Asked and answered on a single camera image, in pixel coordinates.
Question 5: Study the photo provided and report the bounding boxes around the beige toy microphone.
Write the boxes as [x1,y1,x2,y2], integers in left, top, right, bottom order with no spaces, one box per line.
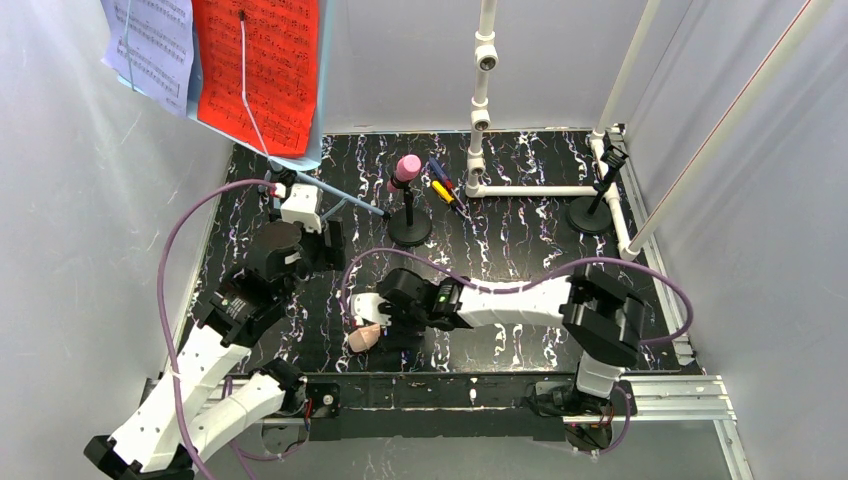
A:
[348,324,382,353]

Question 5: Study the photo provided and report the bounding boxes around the black round microphone stand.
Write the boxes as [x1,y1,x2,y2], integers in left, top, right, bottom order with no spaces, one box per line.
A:
[387,182,433,248]

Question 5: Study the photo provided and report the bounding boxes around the pink toy microphone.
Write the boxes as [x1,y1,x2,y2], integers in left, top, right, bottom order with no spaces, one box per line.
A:
[387,154,422,193]

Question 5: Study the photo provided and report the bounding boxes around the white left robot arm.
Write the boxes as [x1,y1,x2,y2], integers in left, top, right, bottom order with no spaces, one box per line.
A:
[83,218,346,479]

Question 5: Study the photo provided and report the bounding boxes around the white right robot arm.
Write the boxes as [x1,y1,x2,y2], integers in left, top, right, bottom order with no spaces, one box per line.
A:
[350,265,646,416]

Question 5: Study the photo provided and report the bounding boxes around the light blue music stand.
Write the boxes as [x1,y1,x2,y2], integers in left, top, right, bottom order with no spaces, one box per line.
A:
[102,1,388,217]

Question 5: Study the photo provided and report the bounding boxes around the lavender sheet music page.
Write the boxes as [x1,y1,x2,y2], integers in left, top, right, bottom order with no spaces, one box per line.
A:
[101,0,194,117]

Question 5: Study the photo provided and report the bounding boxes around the white diagonal pole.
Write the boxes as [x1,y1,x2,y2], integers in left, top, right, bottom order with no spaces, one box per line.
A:
[628,1,832,253]

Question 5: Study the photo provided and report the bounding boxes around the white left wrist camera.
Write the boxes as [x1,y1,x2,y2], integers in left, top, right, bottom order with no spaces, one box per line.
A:
[273,183,322,233]

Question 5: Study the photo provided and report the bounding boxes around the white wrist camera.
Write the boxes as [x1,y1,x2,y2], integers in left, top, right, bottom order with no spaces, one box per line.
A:
[349,293,391,327]
[273,183,322,233]

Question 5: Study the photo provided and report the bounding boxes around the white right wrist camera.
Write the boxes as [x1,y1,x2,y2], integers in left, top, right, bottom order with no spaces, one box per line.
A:
[349,293,391,327]

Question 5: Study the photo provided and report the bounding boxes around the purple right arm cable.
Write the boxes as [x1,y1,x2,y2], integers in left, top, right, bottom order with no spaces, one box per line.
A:
[339,247,696,456]

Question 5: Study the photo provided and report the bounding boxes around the white PVC pipe frame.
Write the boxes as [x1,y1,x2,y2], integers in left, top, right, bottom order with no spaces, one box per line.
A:
[463,0,664,263]

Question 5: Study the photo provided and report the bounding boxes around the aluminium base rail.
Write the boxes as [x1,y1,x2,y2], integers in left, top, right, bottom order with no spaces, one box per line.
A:
[123,125,755,480]

